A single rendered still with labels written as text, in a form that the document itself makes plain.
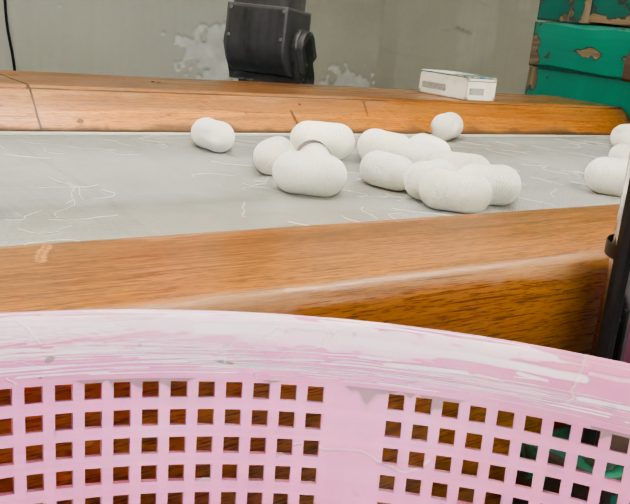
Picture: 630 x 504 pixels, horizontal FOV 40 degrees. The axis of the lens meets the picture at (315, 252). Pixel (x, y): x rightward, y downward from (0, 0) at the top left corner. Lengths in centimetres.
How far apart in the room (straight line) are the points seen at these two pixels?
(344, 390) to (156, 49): 244
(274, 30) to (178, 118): 33
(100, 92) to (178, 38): 204
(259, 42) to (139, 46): 168
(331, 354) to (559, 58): 84
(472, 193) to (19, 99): 27
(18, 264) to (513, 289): 12
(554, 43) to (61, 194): 69
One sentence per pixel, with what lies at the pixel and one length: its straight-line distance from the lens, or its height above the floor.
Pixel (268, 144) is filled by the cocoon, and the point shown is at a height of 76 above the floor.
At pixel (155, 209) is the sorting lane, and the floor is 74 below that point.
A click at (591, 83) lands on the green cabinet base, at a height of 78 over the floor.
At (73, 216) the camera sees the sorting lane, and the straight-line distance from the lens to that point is 34.
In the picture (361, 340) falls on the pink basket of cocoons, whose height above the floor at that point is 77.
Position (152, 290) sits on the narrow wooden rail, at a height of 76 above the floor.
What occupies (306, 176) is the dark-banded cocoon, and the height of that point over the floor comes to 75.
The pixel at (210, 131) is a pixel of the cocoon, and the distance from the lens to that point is 50.
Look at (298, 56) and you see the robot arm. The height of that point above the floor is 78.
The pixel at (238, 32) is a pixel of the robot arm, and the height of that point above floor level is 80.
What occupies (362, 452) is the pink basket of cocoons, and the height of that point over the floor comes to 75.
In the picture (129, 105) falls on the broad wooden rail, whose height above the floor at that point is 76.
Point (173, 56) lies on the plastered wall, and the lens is 260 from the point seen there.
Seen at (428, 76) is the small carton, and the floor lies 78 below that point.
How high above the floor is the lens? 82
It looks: 15 degrees down
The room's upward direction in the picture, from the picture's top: 6 degrees clockwise
